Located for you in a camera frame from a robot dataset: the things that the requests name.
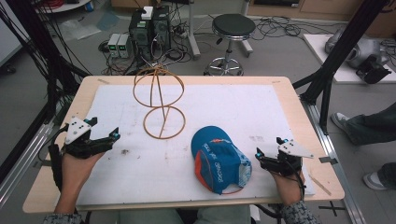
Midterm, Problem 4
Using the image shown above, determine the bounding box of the wooden ring hat stand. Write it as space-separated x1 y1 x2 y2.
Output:
133 66 187 141

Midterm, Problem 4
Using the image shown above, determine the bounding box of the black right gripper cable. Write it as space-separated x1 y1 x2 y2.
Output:
286 160 308 202

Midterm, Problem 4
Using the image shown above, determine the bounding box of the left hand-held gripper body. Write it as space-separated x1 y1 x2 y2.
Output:
62 116 109 160

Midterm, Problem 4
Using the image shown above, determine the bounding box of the white floor board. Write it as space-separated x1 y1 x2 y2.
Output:
303 33 396 85

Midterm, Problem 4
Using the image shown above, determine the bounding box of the thin wooden stick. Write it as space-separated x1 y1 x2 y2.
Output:
307 173 332 197

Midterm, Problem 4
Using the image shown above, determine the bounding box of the white table mat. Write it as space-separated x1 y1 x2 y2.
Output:
76 84 316 206

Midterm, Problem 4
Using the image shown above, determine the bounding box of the tangle of black floor cables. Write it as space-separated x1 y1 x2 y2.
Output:
251 14 335 42

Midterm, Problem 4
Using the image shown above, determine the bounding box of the clear plastic bag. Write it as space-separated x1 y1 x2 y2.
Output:
58 18 102 42

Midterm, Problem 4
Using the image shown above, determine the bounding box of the white round table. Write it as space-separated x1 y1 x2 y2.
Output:
35 0 92 14

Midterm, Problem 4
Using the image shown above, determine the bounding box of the blue and orange cap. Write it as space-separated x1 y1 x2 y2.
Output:
190 125 253 196

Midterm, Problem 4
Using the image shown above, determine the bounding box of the person's right hand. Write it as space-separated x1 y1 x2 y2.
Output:
270 171 307 207

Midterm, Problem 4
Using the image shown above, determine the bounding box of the person's left hand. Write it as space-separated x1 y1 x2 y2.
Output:
60 151 106 195

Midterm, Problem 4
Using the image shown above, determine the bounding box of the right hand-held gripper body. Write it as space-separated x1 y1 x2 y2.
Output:
262 138 315 177

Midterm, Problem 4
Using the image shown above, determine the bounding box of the black computer tower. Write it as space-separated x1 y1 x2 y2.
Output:
128 8 154 61
151 5 172 52

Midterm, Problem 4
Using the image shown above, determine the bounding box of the grey tape piece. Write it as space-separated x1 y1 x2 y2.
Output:
318 156 339 165

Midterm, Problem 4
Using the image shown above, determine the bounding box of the grey power supply unit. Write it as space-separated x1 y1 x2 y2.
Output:
106 33 121 59
117 33 133 60

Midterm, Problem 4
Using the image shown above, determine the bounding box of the grey robot device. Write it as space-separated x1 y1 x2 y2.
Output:
324 28 393 85

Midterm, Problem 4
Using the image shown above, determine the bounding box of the black round stool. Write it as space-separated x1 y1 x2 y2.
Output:
203 13 257 77

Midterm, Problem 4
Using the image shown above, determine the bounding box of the grey desk leg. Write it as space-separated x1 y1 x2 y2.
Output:
186 0 203 61

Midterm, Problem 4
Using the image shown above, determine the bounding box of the black metal frame post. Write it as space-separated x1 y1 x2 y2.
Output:
0 0 92 185
291 0 391 135

